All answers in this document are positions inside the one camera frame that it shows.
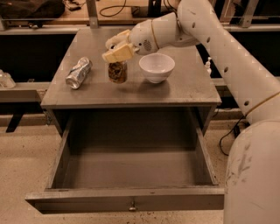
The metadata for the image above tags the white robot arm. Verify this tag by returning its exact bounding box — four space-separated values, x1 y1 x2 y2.
102 0 280 224

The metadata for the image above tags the black monitor stand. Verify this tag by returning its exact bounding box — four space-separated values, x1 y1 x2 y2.
130 0 163 19

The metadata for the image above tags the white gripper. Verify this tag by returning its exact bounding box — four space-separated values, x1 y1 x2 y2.
102 12 180 63

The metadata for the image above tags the crushed silver can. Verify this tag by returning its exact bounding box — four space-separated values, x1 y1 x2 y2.
66 57 92 89

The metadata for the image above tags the clear plastic bottle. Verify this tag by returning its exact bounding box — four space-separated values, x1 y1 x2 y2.
0 69 16 89

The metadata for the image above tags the black bag on desk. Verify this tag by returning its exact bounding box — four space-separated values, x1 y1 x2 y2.
0 0 65 19

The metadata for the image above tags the grey wooden cabinet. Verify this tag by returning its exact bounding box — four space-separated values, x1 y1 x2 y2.
41 28 221 132

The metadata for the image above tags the white pump bottle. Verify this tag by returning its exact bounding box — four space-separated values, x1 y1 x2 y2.
205 57 212 76

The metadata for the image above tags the black looped desk cable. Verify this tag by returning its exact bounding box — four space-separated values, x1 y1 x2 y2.
99 0 128 18

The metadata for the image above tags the small metal drawer knob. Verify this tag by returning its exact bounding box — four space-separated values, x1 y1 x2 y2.
129 200 137 212

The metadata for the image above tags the left metal frame post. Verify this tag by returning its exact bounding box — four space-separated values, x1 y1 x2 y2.
86 0 99 29

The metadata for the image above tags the orange soda can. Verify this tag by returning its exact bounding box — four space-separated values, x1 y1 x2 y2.
108 61 127 84

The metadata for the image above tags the white ceramic bowl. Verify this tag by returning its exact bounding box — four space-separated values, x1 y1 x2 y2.
139 53 175 84

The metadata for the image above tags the grey open top drawer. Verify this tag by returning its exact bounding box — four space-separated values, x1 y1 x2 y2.
25 109 224 214

